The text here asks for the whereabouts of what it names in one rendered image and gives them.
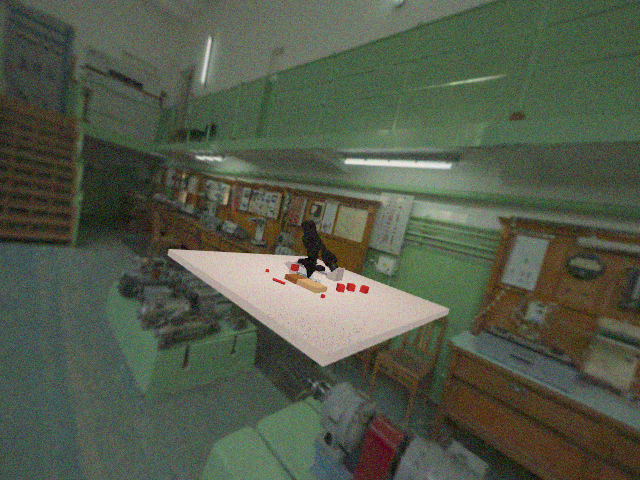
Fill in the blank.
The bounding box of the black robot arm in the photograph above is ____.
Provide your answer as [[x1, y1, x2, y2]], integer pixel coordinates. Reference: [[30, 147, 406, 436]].
[[301, 220, 338, 272]]

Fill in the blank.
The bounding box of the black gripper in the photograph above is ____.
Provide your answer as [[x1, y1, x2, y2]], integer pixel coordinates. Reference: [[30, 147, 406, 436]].
[[297, 254, 325, 278]]

